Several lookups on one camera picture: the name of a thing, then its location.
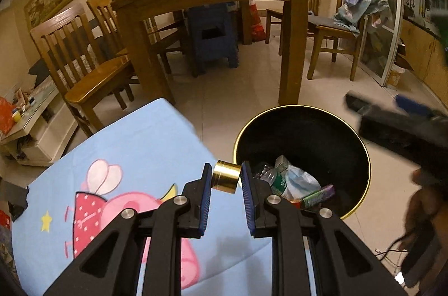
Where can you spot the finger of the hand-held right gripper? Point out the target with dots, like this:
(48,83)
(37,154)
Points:
(413,104)
(358,102)

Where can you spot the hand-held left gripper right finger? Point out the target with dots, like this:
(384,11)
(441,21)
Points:
(247,198)

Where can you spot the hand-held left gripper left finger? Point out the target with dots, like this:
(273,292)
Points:
(206,198)

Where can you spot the gold metal cap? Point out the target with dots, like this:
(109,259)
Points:
(225,177)

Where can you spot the black trash bin gold rim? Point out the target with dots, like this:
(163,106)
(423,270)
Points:
(308,138)

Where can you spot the person's right hand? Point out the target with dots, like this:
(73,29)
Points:
(425,201)

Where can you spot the small cardboard box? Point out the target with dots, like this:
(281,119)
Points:
(395,77)

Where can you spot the clear plastic bottle green label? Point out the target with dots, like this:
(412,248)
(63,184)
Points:
(276,182)

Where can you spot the wooden kitchen cabinet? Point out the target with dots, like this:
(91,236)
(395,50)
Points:
(423,61)

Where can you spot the small red packet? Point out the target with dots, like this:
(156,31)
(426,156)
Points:
(295,204)

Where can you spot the light blue face mask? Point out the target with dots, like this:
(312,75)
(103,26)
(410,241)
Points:
(301,182)

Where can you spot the wooden chair with dark cushion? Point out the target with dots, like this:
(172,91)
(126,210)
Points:
(332,37)

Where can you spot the purple and green packet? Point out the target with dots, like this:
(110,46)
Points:
(318,195)

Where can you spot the blue cartoon printed blanket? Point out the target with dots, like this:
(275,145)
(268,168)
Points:
(122,142)

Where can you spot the glass sliding door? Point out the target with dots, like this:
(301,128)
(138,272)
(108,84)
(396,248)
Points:
(378,2)

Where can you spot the red plastic bag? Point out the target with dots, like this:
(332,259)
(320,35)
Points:
(257,26)

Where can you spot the blue plastic stool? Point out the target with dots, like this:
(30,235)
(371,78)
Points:
(213,47)

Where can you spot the wooden dining table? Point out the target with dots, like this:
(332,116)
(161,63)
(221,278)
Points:
(140,37)

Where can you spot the white low cabinet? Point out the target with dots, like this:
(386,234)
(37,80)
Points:
(42,131)

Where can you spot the small yellow jar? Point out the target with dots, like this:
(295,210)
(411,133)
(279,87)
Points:
(16,115)

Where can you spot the orange plastic bag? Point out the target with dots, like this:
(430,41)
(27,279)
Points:
(6,116)

